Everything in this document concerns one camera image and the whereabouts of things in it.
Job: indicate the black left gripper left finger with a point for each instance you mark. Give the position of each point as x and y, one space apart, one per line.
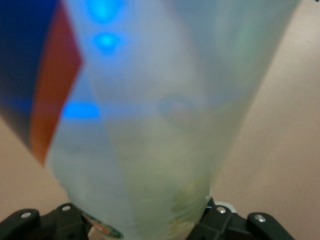
50 225

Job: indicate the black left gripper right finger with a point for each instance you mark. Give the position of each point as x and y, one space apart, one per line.
225 225

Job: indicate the clear tennis ball can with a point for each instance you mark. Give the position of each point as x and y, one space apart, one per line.
160 100

